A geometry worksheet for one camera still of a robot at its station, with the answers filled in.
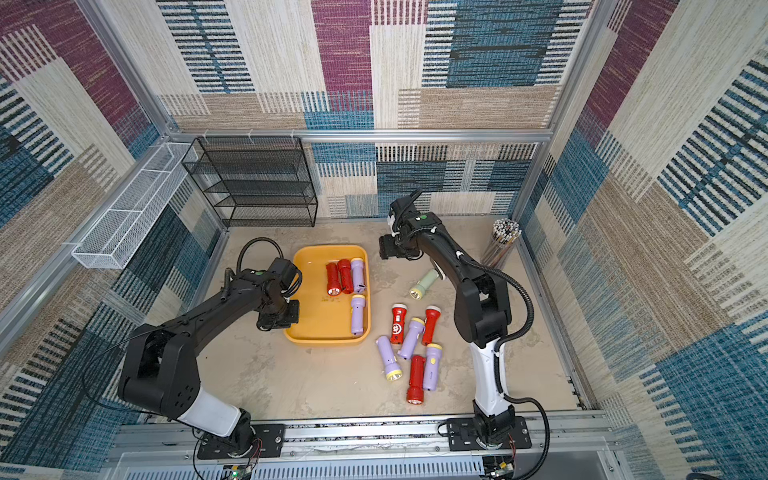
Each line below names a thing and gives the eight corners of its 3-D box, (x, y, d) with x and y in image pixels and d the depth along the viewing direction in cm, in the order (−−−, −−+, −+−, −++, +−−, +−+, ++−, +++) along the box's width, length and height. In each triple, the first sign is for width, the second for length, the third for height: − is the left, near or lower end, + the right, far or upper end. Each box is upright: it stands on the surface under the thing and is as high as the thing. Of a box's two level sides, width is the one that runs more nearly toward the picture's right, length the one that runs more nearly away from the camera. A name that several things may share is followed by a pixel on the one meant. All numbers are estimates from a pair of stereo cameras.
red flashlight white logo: (390, 344, 89) (390, 340, 87) (390, 307, 97) (390, 303, 95) (407, 344, 89) (407, 340, 87) (405, 307, 97) (406, 303, 95)
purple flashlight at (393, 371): (387, 383, 83) (387, 381, 81) (375, 340, 90) (375, 337, 89) (403, 378, 83) (403, 376, 82) (389, 336, 91) (389, 333, 90)
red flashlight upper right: (414, 341, 90) (415, 338, 88) (427, 307, 97) (427, 303, 95) (429, 347, 89) (430, 343, 87) (441, 312, 96) (442, 308, 94)
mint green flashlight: (408, 295, 100) (408, 291, 98) (430, 270, 106) (431, 266, 105) (417, 301, 98) (417, 298, 97) (440, 276, 105) (440, 272, 103)
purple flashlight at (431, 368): (419, 388, 82) (420, 386, 80) (427, 344, 89) (428, 341, 87) (435, 392, 81) (436, 390, 79) (441, 348, 89) (442, 345, 87)
